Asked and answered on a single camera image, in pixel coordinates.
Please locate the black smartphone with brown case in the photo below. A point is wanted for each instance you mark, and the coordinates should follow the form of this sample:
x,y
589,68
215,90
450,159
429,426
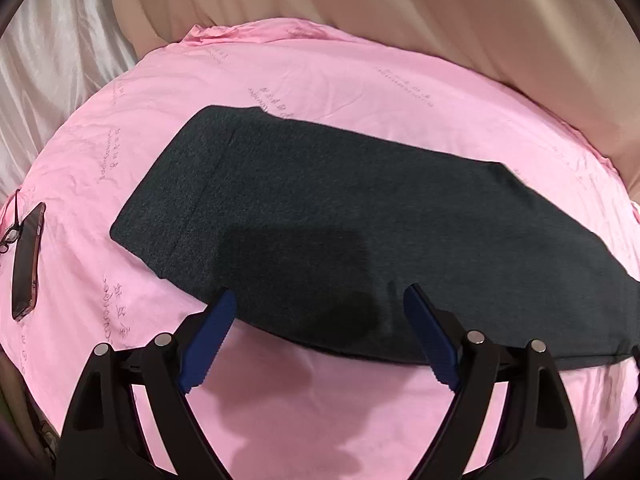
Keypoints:
x,y
25,269

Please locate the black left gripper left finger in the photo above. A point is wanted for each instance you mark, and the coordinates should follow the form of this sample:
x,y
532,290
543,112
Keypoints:
x,y
102,436

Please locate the pink bed sheet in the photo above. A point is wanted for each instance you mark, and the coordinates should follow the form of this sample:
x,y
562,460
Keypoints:
x,y
270,409

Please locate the white satin curtain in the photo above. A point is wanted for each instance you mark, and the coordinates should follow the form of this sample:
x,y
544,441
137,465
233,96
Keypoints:
x,y
55,54

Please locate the dark grey pants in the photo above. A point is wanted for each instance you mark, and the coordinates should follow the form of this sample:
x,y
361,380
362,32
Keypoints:
x,y
318,231

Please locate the beige curtain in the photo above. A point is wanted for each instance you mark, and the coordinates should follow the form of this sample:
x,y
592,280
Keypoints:
x,y
578,58

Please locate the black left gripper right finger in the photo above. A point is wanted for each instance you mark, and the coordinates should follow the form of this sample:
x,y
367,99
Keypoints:
x,y
510,417

